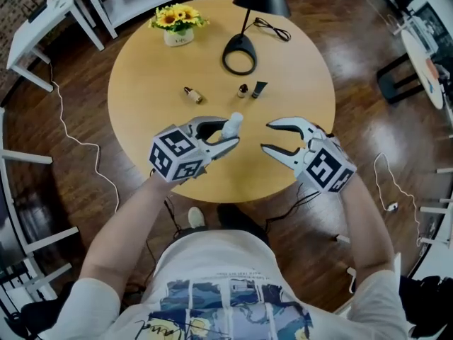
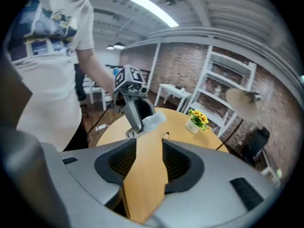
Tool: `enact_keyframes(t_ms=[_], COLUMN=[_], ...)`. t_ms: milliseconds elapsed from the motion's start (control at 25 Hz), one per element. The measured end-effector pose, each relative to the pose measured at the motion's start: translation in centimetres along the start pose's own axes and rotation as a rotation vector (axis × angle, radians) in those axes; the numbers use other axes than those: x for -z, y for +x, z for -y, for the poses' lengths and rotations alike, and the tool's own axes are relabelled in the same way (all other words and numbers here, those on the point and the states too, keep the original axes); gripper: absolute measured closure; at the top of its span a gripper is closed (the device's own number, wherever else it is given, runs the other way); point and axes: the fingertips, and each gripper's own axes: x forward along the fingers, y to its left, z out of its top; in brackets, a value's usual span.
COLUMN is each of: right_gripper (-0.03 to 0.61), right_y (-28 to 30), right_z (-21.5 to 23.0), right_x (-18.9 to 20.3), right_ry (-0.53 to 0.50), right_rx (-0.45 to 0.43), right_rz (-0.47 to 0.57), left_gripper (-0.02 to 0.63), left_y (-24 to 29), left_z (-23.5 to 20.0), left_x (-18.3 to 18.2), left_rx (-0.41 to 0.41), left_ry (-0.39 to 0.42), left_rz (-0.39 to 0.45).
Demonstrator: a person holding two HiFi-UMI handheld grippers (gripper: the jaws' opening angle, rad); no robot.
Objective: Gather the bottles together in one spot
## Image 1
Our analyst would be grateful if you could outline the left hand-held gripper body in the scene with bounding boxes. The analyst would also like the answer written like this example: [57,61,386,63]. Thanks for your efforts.
[148,123,214,183]

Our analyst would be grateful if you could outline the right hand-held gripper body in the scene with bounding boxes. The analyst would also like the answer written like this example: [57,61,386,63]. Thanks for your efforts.
[295,132,358,194]

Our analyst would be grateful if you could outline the white small bottle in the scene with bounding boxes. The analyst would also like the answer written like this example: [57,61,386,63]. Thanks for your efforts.
[221,111,245,140]

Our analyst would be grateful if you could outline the black cosmetic tube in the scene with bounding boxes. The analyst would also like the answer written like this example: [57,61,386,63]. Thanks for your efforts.
[251,81,269,100]

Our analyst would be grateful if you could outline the person's left forearm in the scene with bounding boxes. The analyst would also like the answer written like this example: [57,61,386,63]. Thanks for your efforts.
[80,174,178,290]

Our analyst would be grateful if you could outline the person's right forearm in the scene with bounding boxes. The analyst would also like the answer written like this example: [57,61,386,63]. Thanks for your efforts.
[338,178,396,290]

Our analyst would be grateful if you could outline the person's white shoe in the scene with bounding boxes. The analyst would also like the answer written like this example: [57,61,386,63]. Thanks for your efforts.
[187,206,207,229]

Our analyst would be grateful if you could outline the person's dark trousers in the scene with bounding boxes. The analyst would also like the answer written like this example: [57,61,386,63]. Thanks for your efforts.
[173,203,270,247]

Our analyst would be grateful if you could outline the sunflowers in white pot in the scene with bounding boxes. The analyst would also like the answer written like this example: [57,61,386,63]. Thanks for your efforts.
[148,4,210,47]

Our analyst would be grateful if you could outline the person's white printed T-shirt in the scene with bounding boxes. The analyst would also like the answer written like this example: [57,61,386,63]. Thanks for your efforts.
[42,230,411,340]

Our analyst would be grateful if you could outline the white metal shelf unit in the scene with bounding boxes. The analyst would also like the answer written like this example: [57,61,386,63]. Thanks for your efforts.
[77,0,199,39]

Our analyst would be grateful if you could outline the white round table black legs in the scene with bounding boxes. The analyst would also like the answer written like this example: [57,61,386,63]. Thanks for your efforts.
[376,30,445,110]

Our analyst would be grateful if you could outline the white side table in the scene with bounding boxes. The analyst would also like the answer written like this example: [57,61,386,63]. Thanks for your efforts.
[6,0,105,94]

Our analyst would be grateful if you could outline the black router with antennas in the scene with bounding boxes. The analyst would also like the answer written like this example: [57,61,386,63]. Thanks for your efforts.
[24,0,50,23]

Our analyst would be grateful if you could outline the black mesh office chair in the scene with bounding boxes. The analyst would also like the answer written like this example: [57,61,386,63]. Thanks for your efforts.
[21,281,75,340]

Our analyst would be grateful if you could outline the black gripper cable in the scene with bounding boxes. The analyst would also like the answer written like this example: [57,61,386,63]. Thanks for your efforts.
[144,196,182,297]
[265,182,319,226]

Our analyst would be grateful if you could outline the thin white charger cable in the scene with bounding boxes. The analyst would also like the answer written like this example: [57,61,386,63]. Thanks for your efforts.
[374,152,422,247]

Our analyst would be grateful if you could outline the black lamp cable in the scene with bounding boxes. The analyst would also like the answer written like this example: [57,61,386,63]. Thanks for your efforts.
[253,17,292,43]

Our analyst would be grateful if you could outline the white floor cable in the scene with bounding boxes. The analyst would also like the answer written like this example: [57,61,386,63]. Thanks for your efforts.
[51,64,120,214]

